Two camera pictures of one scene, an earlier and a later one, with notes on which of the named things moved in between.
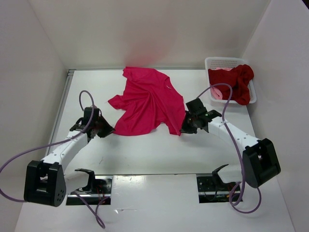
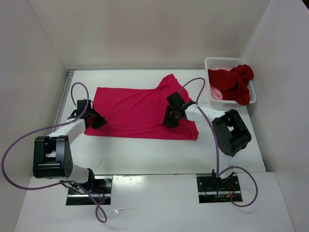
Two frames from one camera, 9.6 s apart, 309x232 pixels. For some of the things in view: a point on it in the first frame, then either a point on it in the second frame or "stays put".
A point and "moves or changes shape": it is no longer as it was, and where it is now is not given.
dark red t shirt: (238, 78) stays put
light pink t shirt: (215, 93) stays put
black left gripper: (108, 129) to (101, 122)
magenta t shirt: (150, 98) moves or changes shape
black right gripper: (185, 128) to (167, 120)
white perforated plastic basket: (212, 63) stays put
